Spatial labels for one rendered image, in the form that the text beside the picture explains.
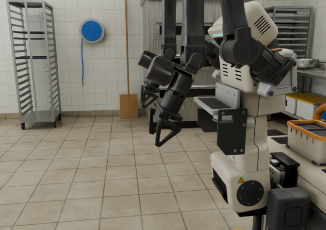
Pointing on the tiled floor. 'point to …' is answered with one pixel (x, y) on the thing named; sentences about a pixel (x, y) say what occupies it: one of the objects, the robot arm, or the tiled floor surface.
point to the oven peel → (129, 110)
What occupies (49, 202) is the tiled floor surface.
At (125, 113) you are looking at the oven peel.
